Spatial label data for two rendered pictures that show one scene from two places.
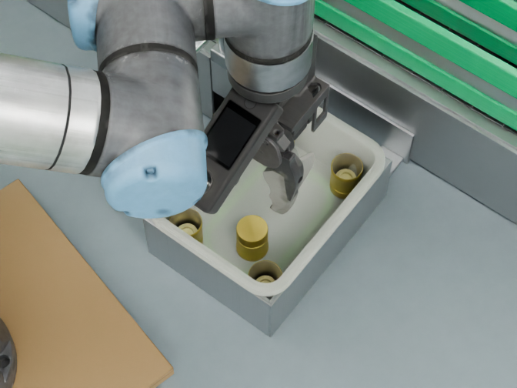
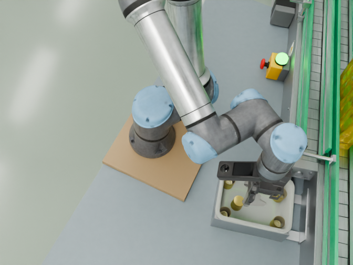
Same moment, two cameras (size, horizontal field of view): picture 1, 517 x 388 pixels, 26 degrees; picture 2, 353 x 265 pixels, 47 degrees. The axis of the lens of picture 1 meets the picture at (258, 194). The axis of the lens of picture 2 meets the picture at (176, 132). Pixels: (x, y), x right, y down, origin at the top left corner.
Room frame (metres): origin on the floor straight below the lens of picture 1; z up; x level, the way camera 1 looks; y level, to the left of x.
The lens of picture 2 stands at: (0.16, -0.24, 1.96)
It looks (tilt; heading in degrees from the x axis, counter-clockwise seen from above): 61 degrees down; 57
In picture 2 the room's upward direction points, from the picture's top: 9 degrees clockwise
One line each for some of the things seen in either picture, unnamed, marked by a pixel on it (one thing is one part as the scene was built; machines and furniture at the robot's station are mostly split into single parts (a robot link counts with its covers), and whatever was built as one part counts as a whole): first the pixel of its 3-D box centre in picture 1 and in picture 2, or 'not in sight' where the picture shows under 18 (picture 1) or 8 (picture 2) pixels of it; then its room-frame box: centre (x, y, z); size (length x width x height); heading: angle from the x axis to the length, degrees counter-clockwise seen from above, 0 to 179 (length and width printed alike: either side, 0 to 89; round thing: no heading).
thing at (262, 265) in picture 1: (265, 284); (224, 214); (0.52, -0.01, 0.79); 0.04 x 0.04 x 0.04
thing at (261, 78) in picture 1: (265, 45); (273, 162); (0.59, -0.01, 1.10); 0.08 x 0.08 x 0.05
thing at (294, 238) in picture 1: (268, 202); (252, 202); (0.62, -0.01, 0.80); 0.22 x 0.17 x 0.09; 143
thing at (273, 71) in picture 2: not in sight; (277, 67); (0.97, 0.40, 0.79); 0.07 x 0.07 x 0.07; 53
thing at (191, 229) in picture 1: (186, 232); (228, 182); (0.58, 0.08, 0.79); 0.04 x 0.04 x 0.04
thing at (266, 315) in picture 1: (283, 188); (260, 205); (0.64, -0.03, 0.79); 0.27 x 0.17 x 0.08; 143
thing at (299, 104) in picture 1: (271, 96); (267, 176); (0.60, -0.01, 1.02); 0.09 x 0.08 x 0.12; 144
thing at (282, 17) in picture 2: not in sight; (282, 12); (1.14, 0.63, 0.79); 0.08 x 0.08 x 0.08; 53
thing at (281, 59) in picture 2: not in sight; (282, 58); (0.97, 0.40, 0.84); 0.04 x 0.04 x 0.03
